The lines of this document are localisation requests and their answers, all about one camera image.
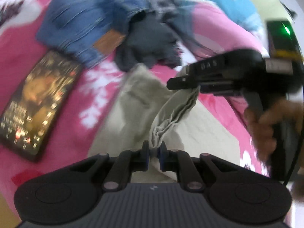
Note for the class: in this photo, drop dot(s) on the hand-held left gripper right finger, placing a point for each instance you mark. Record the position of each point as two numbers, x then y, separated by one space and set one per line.
162 158

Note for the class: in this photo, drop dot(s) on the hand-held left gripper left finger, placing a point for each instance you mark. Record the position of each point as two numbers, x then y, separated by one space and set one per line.
145 158

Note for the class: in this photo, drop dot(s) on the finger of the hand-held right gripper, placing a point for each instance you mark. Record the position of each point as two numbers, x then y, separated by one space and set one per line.
225 64
182 83

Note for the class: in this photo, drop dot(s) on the beige pants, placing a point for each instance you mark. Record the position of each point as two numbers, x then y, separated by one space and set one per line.
137 109

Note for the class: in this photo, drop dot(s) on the person's right hand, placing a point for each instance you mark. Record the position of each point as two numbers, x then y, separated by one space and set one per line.
263 133

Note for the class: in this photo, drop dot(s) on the pink grey floral quilt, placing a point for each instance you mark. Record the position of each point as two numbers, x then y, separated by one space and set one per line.
218 28

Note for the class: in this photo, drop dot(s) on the dark grey garment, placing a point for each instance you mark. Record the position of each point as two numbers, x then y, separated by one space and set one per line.
147 42

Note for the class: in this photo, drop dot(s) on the blue striped blanket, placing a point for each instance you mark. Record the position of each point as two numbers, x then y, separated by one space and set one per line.
225 0

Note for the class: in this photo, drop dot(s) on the black white plaid shirt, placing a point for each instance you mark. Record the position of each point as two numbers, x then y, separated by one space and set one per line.
163 2

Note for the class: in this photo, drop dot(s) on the blue denim shorts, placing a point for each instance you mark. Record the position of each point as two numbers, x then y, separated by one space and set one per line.
83 21

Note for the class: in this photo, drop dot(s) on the pink floral bed blanket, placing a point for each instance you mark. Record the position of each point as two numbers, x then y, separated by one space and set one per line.
23 28

